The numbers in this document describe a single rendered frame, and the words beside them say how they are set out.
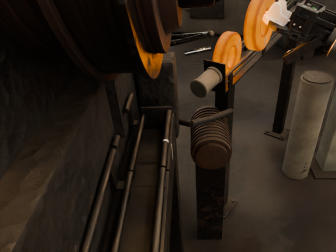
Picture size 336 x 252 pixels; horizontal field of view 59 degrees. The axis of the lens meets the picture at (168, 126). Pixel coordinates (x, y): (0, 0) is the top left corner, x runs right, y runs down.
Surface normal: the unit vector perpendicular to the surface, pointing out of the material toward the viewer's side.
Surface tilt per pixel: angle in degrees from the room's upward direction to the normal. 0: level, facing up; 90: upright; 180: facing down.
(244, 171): 0
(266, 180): 0
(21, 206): 0
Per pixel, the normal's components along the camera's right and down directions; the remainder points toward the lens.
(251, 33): -0.58, 0.57
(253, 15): -0.56, 0.04
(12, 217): -0.07, -0.81
